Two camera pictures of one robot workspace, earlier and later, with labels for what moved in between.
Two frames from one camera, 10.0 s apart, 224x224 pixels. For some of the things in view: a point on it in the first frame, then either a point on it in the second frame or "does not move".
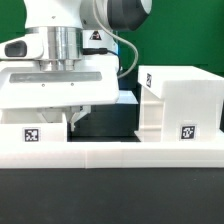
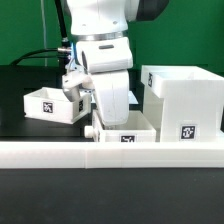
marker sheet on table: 126,97 does not move
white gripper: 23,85 to 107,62
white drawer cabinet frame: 180,104 does not move
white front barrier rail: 106,155 does not move
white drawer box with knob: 34,132 to 138,129
